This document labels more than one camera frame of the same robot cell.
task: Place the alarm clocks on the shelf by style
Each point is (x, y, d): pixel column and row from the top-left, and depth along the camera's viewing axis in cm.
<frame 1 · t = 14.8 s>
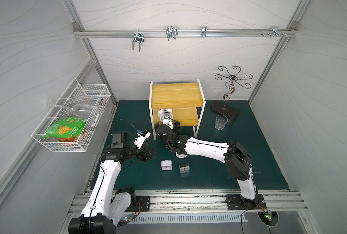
left hand: (151, 148, 76), fingers open
right hand: (166, 122, 83), fingers open
yellow wooden two-tier shelf: (186, 100, 78), point 34 cm above the table
white twin-bell alarm clock: (165, 113, 72), point 34 cm above the table
white cube alarm clock: (166, 165, 84), point 5 cm above the table
clear drinking glass: (221, 121, 106), point 4 cm above the table
dark metal jewelry stand: (231, 113, 101), point 12 cm above the table

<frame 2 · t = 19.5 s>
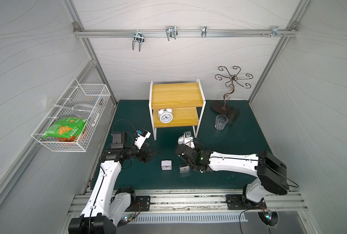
left hand: (151, 148, 76), fingers open
right hand: (184, 144, 83), fingers open
the named things where they were.

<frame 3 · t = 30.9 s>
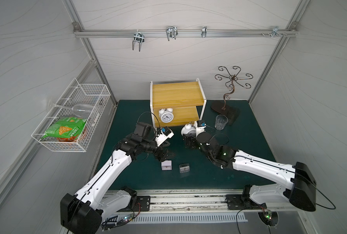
left hand: (171, 149, 72), fingers open
right hand: (190, 133, 76), fingers open
the named things where they were.

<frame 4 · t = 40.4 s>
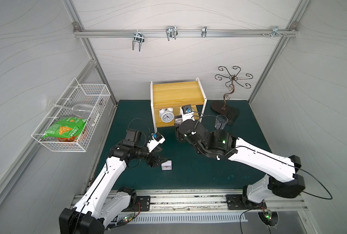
left hand: (163, 154, 73), fingers open
right hand: (181, 123, 63), fingers open
the named things where they were.

